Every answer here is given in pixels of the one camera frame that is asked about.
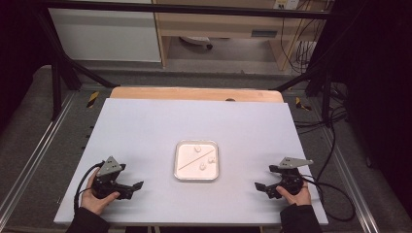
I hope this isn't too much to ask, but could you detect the office chair base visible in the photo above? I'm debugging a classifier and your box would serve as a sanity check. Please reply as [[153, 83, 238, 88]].
[[179, 35, 214, 50]]

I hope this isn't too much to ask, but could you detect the light wooden desk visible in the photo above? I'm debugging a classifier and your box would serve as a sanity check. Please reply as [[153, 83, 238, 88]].
[[152, 0, 334, 71]]

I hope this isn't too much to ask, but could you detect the white cabinet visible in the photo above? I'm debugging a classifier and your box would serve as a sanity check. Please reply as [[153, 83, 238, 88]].
[[48, 7, 162, 63]]

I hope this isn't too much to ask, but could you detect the wooden table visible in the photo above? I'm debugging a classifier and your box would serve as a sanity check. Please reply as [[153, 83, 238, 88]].
[[109, 85, 286, 104]]

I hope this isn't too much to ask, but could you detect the black floor cable bundle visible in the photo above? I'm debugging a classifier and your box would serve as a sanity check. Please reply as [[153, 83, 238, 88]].
[[292, 82, 350, 136]]

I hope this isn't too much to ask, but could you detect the yellow black tape strip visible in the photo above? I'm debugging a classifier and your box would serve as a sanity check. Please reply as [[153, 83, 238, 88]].
[[86, 90, 100, 109], [294, 96, 313, 112]]

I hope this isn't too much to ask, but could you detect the white square tray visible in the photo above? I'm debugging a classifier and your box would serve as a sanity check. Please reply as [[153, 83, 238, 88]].
[[173, 139, 221, 182]]

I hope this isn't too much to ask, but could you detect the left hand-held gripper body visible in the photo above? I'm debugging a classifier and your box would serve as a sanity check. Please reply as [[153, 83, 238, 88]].
[[91, 155, 134, 200]]

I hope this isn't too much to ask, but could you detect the person's left hand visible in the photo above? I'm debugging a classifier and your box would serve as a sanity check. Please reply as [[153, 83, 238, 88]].
[[80, 168, 120, 216]]

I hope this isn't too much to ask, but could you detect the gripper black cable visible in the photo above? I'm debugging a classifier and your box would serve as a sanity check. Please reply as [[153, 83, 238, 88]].
[[300, 174, 357, 223], [73, 160, 105, 216]]

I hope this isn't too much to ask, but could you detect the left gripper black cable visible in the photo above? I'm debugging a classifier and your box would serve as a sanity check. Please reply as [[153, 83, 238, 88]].
[[73, 160, 105, 216]]

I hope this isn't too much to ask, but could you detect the aluminium rail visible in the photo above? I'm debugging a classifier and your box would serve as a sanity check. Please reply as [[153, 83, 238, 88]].
[[0, 91, 78, 221], [319, 125, 381, 233]]

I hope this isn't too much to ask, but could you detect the person's right hand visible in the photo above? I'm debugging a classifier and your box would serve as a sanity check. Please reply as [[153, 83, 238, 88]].
[[275, 181, 313, 207]]

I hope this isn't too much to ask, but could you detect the hanging black cable bundle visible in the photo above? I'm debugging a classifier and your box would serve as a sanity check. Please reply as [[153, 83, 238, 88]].
[[279, 0, 326, 75]]

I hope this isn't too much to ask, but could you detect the black metal frame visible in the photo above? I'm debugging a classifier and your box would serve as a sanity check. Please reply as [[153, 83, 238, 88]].
[[32, 0, 335, 122]]

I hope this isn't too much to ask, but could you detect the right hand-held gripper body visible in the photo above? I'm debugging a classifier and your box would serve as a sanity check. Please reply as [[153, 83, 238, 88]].
[[268, 156, 315, 196]]

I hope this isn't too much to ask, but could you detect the white power strip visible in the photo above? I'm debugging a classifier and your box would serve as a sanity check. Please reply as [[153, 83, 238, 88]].
[[273, 0, 301, 11]]

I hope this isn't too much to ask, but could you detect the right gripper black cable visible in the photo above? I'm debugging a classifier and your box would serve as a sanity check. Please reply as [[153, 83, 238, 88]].
[[300, 174, 357, 223]]

